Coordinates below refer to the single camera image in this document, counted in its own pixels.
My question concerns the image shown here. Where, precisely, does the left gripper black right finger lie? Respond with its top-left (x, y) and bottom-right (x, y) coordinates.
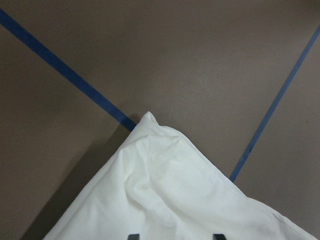
top-left (212, 233), bottom-right (227, 240)

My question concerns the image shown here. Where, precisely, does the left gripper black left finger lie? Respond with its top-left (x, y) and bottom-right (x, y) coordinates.
top-left (127, 233), bottom-right (140, 240)

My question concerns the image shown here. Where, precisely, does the white long-sleeve printed shirt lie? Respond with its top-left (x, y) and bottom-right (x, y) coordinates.
top-left (45, 112), bottom-right (313, 240)

